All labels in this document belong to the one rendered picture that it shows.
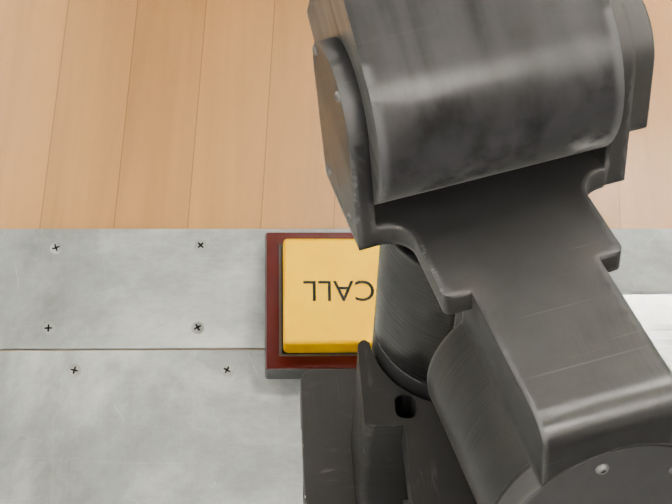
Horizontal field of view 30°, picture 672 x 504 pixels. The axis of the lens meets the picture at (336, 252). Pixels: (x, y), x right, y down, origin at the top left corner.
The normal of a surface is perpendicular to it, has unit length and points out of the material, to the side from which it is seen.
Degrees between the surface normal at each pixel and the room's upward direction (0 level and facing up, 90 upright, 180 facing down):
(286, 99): 0
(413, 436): 27
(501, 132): 59
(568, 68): 34
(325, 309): 0
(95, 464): 0
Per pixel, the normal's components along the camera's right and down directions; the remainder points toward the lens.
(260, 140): 0.05, -0.34
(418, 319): -0.56, 0.54
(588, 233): -0.08, -0.71
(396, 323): -0.80, 0.39
